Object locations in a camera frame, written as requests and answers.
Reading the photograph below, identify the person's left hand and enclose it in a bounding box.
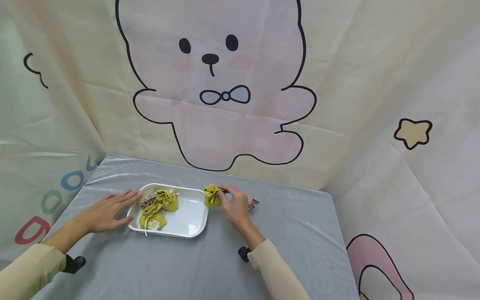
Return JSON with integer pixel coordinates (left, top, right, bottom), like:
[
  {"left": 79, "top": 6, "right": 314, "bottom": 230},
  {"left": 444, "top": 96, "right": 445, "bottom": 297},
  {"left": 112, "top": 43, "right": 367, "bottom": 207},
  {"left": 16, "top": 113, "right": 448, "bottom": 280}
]
[{"left": 80, "top": 188, "right": 143, "bottom": 234}]

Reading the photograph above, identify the person's right hand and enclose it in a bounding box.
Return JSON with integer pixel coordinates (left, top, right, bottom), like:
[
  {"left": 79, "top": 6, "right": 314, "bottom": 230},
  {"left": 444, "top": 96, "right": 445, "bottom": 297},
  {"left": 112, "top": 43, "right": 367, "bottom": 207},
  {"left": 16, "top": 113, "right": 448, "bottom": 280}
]
[{"left": 217, "top": 185, "right": 251, "bottom": 228}]

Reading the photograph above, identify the plain yellow drawstring pouch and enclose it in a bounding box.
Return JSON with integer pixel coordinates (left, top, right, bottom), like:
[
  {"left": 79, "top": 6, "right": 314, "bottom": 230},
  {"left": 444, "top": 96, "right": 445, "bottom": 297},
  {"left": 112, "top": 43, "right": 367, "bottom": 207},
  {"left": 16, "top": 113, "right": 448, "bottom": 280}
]
[
  {"left": 203, "top": 184, "right": 226, "bottom": 208},
  {"left": 155, "top": 188, "right": 180, "bottom": 212}
]

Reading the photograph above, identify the person's right forearm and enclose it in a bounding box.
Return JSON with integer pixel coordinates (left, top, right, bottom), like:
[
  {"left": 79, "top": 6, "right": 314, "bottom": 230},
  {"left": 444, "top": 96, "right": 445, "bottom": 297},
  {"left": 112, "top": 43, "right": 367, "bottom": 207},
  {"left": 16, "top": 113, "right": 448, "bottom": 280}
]
[{"left": 239, "top": 219, "right": 311, "bottom": 300}]

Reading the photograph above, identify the person's left forearm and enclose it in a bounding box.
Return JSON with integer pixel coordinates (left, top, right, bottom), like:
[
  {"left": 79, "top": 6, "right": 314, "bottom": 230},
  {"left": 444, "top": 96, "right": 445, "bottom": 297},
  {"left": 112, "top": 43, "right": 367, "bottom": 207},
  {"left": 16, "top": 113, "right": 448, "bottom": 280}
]
[{"left": 0, "top": 216, "right": 93, "bottom": 300}]

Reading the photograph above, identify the yellow pouch with white flower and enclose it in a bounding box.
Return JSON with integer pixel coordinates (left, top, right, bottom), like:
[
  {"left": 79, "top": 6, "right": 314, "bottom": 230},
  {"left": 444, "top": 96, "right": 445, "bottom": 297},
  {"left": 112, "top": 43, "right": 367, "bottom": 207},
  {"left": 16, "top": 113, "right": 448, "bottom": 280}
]
[{"left": 139, "top": 203, "right": 168, "bottom": 237}]

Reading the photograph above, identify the white rectangular tray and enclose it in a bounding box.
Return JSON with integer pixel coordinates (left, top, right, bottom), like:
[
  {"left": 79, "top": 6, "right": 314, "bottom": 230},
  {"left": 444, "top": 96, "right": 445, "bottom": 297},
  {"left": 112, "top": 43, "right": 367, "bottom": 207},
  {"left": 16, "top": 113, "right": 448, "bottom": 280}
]
[{"left": 127, "top": 183, "right": 210, "bottom": 239}]

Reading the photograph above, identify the beige drawstring pouch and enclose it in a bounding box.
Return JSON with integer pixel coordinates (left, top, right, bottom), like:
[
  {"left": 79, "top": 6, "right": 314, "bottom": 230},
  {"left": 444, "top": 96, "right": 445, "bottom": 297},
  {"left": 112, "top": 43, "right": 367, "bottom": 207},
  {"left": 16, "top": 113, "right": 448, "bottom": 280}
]
[{"left": 138, "top": 187, "right": 159, "bottom": 209}]

